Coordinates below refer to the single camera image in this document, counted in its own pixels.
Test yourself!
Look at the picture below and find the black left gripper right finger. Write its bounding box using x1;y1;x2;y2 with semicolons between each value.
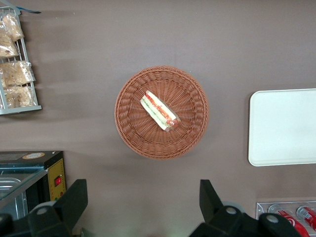
189;179;297;237

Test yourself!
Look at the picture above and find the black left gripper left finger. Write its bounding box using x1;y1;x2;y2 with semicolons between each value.
0;179;88;237

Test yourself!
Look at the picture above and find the bagged pastry pack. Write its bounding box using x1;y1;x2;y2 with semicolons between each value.
0;61;36;87
2;85;35;109
1;13;25;42
0;29;20;59

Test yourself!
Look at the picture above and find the round brown wicker basket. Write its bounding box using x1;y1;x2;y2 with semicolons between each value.
114;65;210;160

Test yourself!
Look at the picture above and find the red cola bottle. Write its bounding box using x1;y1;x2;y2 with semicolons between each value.
268;204;311;237
296;205;316;228

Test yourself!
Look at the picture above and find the steel pan in warmer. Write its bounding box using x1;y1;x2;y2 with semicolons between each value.
0;177;28;221

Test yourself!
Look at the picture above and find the wrapped triangle sandwich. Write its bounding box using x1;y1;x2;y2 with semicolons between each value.
140;90;181;132

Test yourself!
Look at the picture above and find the cream plastic serving tray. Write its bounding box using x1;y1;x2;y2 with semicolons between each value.
248;88;316;167

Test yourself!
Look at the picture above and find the clear acrylic bottle rack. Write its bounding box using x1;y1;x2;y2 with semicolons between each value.
256;201;316;237

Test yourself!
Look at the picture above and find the grey wire display rack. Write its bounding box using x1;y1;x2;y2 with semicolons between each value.
0;6;42;116

